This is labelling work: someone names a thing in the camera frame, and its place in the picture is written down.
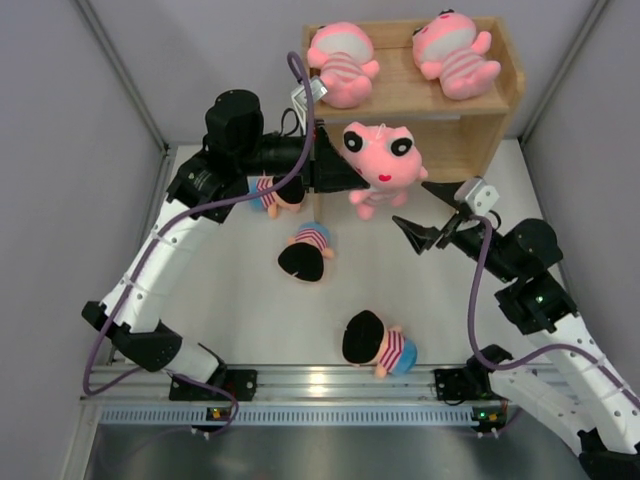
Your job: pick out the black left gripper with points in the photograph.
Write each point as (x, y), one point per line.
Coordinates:
(329, 171)

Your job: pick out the boy doll front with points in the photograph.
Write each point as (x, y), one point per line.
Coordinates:
(368, 341)

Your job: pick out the aluminium left frame post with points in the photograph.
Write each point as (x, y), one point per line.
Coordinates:
(118, 67)

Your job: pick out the grey slotted cable duct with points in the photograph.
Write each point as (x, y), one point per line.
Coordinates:
(254, 415)

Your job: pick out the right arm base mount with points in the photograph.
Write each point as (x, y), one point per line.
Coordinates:
(458, 385)

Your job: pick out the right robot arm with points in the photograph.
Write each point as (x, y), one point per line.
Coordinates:
(567, 383)

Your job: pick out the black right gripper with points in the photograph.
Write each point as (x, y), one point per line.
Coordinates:
(446, 191)

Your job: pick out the wooden two-tier shelf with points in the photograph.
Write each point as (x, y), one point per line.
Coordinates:
(457, 139)

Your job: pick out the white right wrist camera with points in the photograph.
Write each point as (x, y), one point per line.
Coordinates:
(478, 196)

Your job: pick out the aluminium front rail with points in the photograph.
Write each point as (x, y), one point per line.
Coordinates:
(273, 383)

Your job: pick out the aluminium right frame post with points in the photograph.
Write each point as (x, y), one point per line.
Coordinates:
(588, 24)

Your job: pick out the aluminium frame post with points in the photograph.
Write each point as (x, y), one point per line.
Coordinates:
(588, 24)
(118, 67)

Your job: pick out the pink plush face down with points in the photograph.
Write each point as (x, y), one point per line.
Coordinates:
(388, 159)

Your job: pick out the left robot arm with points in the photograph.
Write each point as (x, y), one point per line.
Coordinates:
(197, 202)

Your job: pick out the boy doll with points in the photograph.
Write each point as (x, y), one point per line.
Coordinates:
(306, 251)
(290, 197)
(368, 341)

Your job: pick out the pink plush with heart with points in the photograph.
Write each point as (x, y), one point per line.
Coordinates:
(344, 55)

